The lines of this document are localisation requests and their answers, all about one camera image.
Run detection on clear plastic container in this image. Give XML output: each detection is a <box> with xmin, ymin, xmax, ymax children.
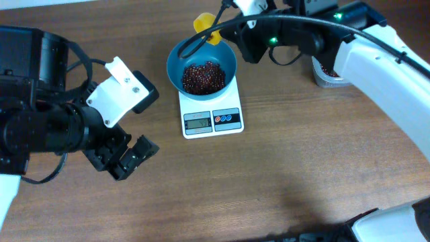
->
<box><xmin>312</xmin><ymin>57</ymin><xmax>351</xmax><ymax>88</ymax></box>

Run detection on blue plastic bowl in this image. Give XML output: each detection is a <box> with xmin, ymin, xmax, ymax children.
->
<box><xmin>167</xmin><ymin>41</ymin><xmax>237</xmax><ymax>101</ymax></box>

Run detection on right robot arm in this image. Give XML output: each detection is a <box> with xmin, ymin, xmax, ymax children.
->
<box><xmin>220</xmin><ymin>1</ymin><xmax>429</xmax><ymax>156</ymax></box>

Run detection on white digital kitchen scale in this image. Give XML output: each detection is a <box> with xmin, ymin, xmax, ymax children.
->
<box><xmin>179</xmin><ymin>78</ymin><xmax>245</xmax><ymax>139</ymax></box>

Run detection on yellow measuring scoop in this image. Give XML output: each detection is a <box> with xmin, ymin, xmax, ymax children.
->
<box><xmin>193</xmin><ymin>13</ymin><xmax>222</xmax><ymax>46</ymax></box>

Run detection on red beans in bowl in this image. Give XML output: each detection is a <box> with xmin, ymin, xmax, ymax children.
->
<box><xmin>181</xmin><ymin>61</ymin><xmax>226</xmax><ymax>95</ymax></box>

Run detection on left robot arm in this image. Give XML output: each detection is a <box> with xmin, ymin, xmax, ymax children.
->
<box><xmin>1</xmin><ymin>26</ymin><xmax>159</xmax><ymax>218</ymax></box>

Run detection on red adzuki beans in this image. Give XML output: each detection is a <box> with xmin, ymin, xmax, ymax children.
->
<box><xmin>320</xmin><ymin>65</ymin><xmax>339</xmax><ymax>77</ymax></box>

